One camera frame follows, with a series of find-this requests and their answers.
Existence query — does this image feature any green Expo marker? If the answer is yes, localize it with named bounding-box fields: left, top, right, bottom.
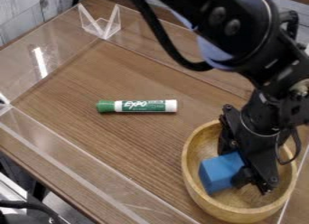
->
left=96, top=99, right=178, bottom=113

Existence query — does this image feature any clear acrylic corner bracket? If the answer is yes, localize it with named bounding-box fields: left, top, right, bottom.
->
left=77, top=4, right=120, bottom=40

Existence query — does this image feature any blue foam block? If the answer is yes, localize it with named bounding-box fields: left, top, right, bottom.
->
left=198, top=152, right=243, bottom=194

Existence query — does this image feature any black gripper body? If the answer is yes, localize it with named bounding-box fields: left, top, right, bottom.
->
left=219, top=103, right=309, bottom=194

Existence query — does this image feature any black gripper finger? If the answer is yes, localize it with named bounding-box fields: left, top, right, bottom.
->
left=216, top=126, right=239, bottom=155
left=230, top=166, right=266, bottom=194

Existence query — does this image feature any black cable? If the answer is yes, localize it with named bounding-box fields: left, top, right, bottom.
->
left=124, top=0, right=218, bottom=72

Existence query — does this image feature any brown wooden bowl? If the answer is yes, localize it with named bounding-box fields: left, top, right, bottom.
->
left=179, top=118, right=299, bottom=224

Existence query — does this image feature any clear acrylic tray wall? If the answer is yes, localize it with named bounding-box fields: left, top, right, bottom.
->
left=0, top=9, right=253, bottom=224

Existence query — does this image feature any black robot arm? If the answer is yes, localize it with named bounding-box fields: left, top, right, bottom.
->
left=159, top=0, right=309, bottom=193

